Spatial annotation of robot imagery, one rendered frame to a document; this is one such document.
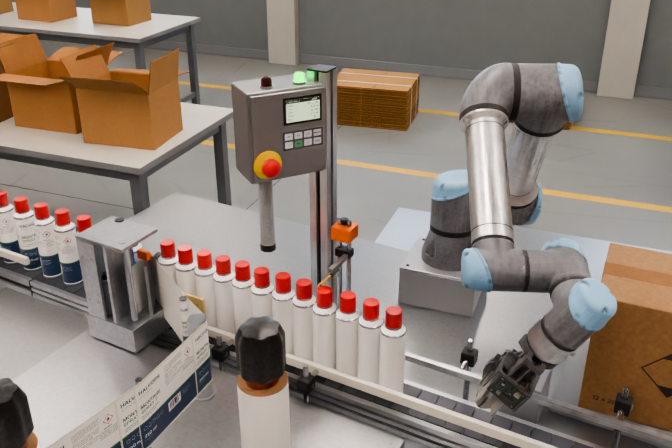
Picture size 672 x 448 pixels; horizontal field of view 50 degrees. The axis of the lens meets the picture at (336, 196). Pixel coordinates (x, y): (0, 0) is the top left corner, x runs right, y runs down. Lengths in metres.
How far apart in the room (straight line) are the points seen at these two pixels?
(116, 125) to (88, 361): 1.62
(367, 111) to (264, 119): 4.20
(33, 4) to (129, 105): 3.03
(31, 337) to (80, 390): 0.33
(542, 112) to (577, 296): 0.42
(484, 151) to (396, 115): 4.18
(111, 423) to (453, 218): 0.94
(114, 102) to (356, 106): 2.82
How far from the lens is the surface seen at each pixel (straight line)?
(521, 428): 1.51
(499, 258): 1.28
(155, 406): 1.38
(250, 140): 1.42
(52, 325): 1.95
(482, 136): 1.40
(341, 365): 1.54
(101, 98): 3.16
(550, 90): 1.48
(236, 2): 7.69
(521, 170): 1.68
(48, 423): 1.58
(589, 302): 1.22
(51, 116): 3.45
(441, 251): 1.84
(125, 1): 5.59
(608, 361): 1.55
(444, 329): 1.82
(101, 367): 1.68
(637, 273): 1.58
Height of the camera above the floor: 1.88
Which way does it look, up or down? 25 degrees down
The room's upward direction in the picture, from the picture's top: straight up
